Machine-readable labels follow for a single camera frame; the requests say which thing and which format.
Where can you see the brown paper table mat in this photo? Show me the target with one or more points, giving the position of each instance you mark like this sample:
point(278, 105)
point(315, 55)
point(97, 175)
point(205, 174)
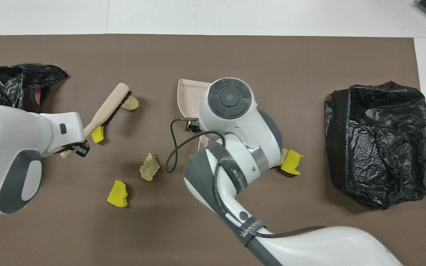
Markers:
point(213, 55)

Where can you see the beige brush black bristles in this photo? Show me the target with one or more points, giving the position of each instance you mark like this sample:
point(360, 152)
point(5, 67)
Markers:
point(109, 103)

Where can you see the beige plastic dustpan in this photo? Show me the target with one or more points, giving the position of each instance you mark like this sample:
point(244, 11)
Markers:
point(190, 96)

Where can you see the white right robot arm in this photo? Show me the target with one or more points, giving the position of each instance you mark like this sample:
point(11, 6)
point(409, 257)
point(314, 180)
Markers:
point(231, 122)

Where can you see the pink bin under bag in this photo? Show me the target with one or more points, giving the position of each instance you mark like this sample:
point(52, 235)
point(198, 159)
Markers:
point(37, 96)

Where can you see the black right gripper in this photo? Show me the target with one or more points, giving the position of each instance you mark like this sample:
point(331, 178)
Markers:
point(192, 125)

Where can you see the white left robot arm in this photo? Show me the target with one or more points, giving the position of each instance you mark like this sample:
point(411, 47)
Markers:
point(6, 147)

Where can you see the beige foam chunk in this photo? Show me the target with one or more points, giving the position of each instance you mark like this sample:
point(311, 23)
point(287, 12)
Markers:
point(148, 168)
point(284, 157)
point(131, 104)

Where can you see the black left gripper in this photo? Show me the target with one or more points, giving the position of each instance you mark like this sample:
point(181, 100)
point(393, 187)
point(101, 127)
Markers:
point(81, 150)

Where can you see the yellow sponge piece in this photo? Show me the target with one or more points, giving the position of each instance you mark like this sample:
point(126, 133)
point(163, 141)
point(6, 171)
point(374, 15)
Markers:
point(97, 136)
point(292, 162)
point(117, 195)

